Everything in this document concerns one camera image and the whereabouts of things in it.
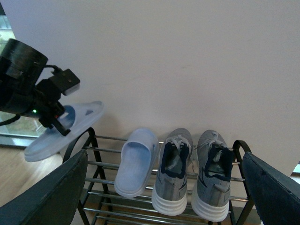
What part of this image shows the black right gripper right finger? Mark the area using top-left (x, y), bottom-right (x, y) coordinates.
top-left (242, 152), bottom-right (300, 225)

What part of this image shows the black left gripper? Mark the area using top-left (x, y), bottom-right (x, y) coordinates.
top-left (0, 39), bottom-right (70, 136)

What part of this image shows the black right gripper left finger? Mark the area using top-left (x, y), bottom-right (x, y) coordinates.
top-left (0, 150), bottom-right (88, 225)

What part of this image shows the white slide slipper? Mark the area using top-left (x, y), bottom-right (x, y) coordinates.
top-left (114, 127), bottom-right (159, 198)
top-left (24, 101), bottom-right (105, 162)

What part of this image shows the grey knit sneaker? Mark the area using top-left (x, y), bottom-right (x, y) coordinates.
top-left (191, 130), bottom-right (234, 222)
top-left (151, 128), bottom-right (193, 216)

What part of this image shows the black metal shoe rack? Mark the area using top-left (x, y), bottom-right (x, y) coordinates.
top-left (77, 128), bottom-right (254, 225)

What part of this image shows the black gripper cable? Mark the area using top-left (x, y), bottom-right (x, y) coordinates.
top-left (0, 114), bottom-right (21, 127)

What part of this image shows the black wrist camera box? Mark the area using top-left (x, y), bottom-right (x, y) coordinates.
top-left (49, 69), bottom-right (80, 96)

